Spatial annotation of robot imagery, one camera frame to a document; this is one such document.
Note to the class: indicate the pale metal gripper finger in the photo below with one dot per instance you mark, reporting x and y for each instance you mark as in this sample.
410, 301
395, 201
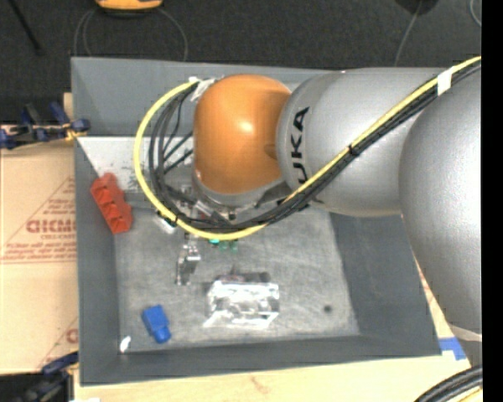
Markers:
183, 274
193, 253

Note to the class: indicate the blue plastic block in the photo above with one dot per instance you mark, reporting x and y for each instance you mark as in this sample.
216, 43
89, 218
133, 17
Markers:
156, 323

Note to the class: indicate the red flat block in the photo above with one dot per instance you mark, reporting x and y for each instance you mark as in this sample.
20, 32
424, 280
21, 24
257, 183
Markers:
112, 203

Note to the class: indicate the small white piece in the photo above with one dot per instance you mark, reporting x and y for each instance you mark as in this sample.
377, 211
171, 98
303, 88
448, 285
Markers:
126, 343

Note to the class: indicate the clear plastic box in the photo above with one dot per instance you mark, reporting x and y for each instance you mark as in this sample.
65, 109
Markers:
242, 300

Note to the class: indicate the brown cardboard board, red print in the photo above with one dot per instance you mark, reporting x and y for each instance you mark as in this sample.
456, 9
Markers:
33, 266

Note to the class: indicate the grey metal bin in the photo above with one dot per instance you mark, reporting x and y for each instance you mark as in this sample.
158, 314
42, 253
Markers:
302, 266

